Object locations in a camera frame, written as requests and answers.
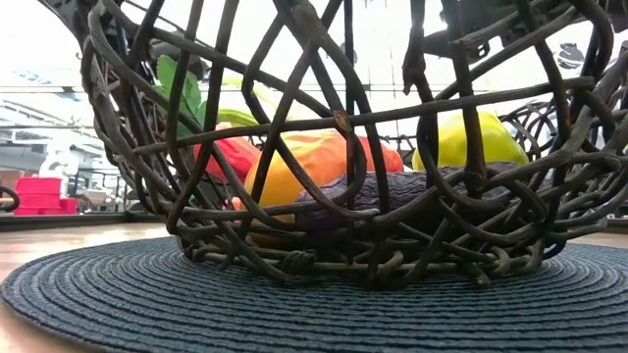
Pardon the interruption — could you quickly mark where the red carrot with green leaves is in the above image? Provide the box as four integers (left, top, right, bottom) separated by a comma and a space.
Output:
152, 54, 262, 185

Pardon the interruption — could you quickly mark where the dark brown wicker basket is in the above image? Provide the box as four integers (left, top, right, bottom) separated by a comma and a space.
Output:
73, 0, 628, 290

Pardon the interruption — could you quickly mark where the purple wrinkled vegetable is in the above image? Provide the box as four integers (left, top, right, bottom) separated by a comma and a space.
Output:
292, 164, 550, 232

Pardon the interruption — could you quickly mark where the red and yellow mango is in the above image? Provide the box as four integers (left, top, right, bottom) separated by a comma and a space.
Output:
242, 127, 406, 247

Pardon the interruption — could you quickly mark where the yellow-green apple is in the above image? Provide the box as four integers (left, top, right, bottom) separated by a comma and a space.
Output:
410, 110, 530, 172

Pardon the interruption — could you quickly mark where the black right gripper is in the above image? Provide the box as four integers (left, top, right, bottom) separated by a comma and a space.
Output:
422, 0, 555, 61

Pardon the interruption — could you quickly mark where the black curved loop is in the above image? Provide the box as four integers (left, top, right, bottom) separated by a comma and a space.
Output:
0, 185, 21, 213

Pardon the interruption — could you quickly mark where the dark blue round woven placemat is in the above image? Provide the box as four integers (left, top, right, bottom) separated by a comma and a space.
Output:
0, 235, 628, 353

